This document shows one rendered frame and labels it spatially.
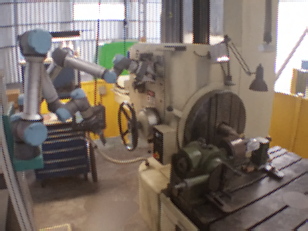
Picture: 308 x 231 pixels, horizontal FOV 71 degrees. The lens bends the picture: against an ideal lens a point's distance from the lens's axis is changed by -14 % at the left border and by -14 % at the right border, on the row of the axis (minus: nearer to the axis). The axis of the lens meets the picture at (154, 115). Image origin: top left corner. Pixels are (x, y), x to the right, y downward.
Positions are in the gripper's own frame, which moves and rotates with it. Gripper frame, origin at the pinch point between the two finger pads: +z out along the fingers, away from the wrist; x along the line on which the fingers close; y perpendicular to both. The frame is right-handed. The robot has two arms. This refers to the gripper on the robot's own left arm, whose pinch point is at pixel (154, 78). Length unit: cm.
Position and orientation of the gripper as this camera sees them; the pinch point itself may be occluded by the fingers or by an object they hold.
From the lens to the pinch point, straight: 174.1
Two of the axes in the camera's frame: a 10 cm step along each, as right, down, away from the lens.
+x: 3.5, -9.1, 2.1
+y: 4.3, -0.5, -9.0
